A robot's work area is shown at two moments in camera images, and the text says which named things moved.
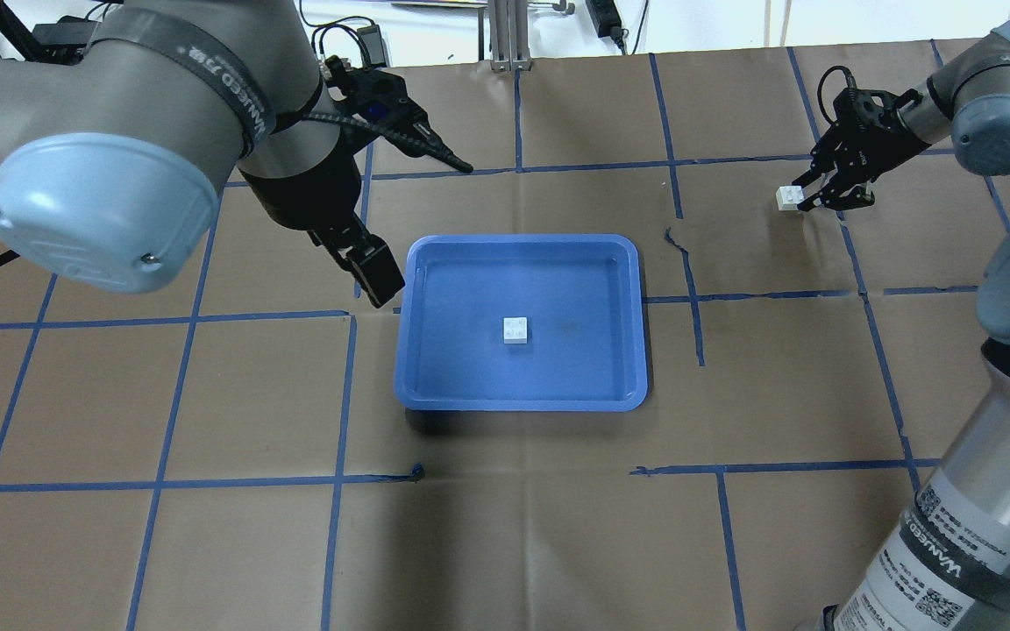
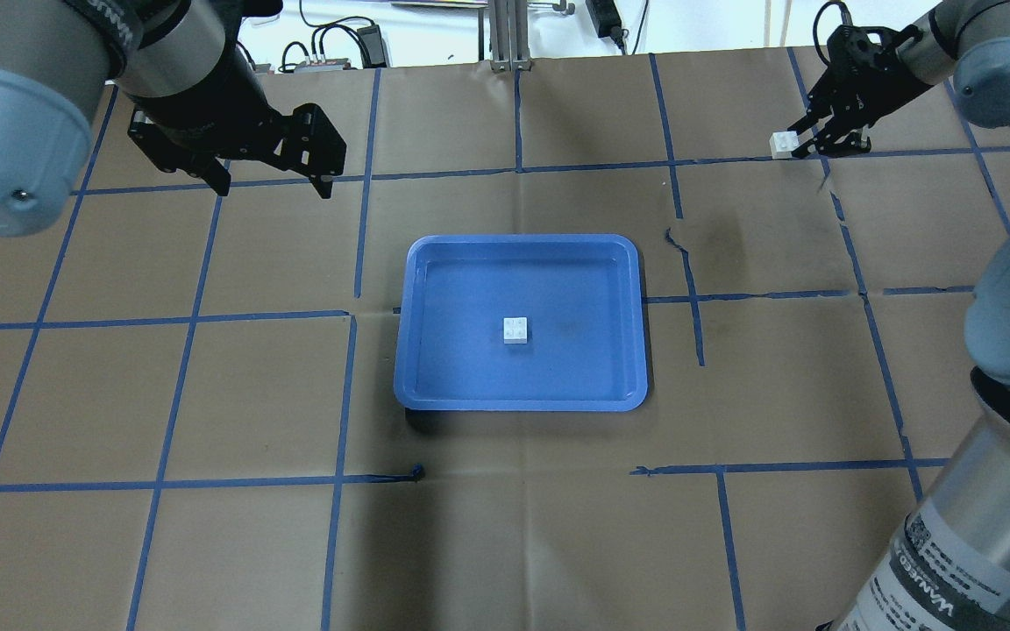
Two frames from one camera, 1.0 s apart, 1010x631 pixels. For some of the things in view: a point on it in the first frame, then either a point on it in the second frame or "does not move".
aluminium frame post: x=509 y=31 does not move
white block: x=788 y=197 → x=782 y=144
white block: x=515 y=330 does not move
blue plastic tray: x=522 y=323 does not move
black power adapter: x=607 y=21 does not move
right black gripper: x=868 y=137 → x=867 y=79
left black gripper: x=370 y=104 → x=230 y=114
